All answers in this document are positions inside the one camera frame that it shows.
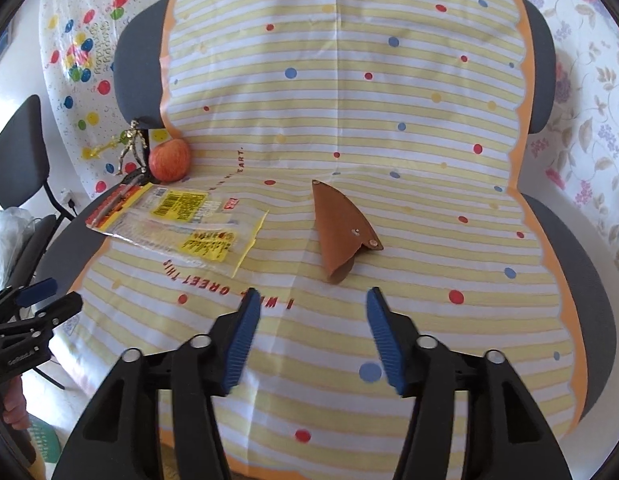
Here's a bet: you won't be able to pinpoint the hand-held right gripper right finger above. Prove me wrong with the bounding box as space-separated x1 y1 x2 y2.
365 286 573 480

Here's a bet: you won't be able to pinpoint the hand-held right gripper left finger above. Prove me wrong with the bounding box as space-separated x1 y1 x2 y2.
52 287 263 480

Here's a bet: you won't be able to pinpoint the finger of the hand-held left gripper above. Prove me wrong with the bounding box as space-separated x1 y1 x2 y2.
0 278 59 313
0 294 84 336

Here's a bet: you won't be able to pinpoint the brown leather pouch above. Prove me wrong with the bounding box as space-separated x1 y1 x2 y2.
312 178 385 284

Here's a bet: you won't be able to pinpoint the person's left hand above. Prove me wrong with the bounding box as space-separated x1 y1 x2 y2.
0 377 31 432

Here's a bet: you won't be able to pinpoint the clear plastic bag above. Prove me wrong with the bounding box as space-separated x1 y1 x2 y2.
0 207 38 286

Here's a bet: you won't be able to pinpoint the green floor mat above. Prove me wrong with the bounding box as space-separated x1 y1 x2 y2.
27 417 66 465

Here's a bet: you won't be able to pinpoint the clear snack packet yellow label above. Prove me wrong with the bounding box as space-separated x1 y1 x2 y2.
90 182 270 278

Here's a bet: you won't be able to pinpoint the grey pen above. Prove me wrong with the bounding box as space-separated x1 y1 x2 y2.
90 172 145 223

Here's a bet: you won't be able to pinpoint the black office chair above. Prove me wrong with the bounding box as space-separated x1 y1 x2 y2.
0 94 78 391

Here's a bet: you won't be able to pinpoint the gold action figurine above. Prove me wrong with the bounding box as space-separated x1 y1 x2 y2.
82 119 151 183

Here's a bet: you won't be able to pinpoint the striped dotted cloth mat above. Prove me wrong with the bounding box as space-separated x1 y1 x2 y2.
54 0 587 476

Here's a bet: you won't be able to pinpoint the red apple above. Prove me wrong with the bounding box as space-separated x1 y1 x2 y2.
148 139 192 183

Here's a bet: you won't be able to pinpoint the balloon print plastic sheet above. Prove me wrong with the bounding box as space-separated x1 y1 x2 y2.
37 0 210 201

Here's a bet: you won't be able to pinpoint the floral print cloth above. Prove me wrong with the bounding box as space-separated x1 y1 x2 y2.
509 0 619 286

